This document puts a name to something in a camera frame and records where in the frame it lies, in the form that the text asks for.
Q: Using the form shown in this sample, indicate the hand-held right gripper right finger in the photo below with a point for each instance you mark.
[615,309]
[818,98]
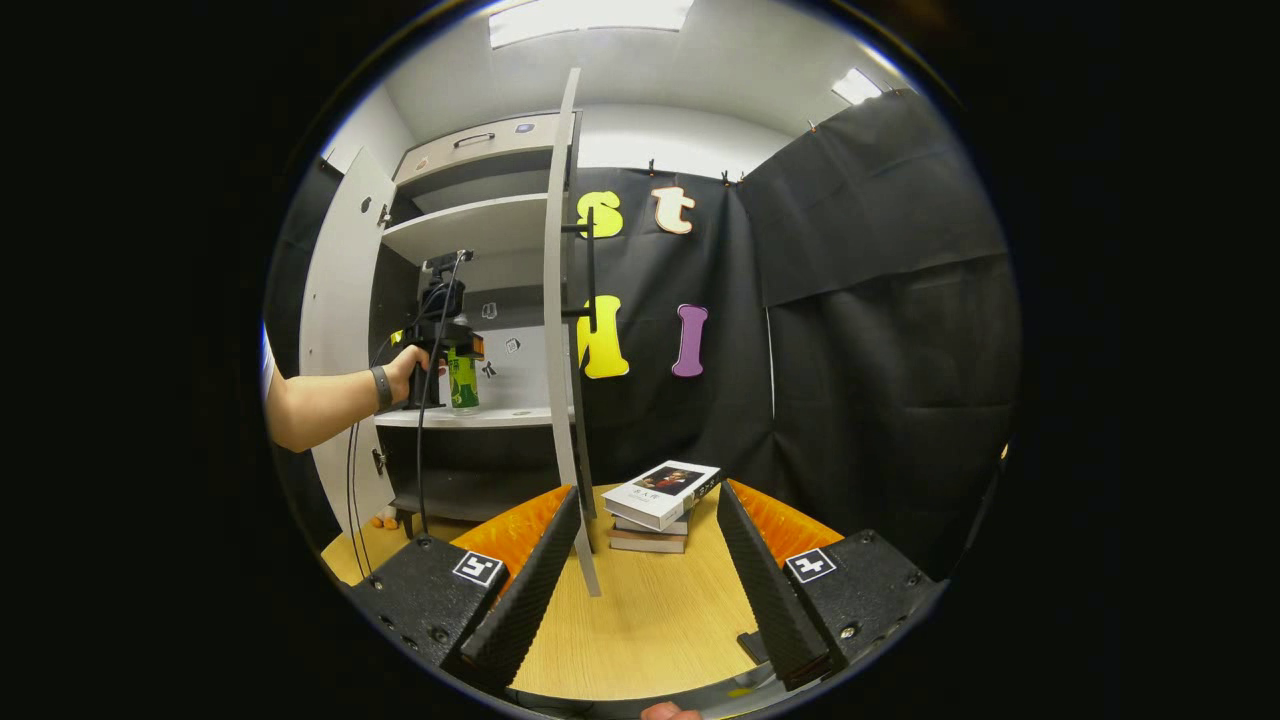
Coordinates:
[765,590]

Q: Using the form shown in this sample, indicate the white cover book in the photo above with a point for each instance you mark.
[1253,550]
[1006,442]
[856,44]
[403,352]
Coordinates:
[650,497]

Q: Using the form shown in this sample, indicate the green drink can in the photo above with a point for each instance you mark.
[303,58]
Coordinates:
[463,388]

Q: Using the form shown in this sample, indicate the brown cover book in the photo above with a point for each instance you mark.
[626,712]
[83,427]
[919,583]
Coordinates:
[645,543]

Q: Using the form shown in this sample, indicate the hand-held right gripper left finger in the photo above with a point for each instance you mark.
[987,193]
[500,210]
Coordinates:
[530,590]

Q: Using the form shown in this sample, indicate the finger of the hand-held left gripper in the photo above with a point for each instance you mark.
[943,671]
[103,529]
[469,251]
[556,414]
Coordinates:
[477,347]

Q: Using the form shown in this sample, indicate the grey cabinet door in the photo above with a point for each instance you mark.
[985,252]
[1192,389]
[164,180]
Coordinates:
[340,300]
[560,400]

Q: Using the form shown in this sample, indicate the grey cover book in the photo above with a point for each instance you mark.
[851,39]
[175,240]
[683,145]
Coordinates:
[660,525]

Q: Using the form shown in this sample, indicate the white cabinet shelf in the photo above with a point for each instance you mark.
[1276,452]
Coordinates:
[470,225]
[520,415]

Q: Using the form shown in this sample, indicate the black backdrop cloth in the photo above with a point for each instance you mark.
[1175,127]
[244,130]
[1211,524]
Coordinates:
[880,400]

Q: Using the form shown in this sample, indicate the grey cabinet left door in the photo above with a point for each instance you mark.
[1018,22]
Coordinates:
[340,300]

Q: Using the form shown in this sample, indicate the white lower cabinet shelf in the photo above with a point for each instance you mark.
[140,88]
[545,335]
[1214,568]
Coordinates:
[520,415]

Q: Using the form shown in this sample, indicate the white upper cabinet shelf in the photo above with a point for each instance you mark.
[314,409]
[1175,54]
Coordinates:
[470,225]

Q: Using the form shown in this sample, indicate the grey open cabinet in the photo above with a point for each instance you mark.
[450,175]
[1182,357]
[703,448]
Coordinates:
[530,375]

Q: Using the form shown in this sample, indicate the large ceiling light panel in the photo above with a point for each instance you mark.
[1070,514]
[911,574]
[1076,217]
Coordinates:
[590,18]

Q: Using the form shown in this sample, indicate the dark grey wristband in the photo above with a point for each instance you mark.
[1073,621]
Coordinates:
[381,388]

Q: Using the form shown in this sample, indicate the grey cabinet right door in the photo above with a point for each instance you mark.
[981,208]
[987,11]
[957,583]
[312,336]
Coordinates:
[560,400]

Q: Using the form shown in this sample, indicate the small ceiling light panel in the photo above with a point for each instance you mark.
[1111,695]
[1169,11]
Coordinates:
[856,86]

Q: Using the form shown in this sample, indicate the small black object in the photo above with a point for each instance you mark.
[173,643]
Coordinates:
[753,647]

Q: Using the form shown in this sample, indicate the small yellow toy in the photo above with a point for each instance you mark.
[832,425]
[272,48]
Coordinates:
[385,518]

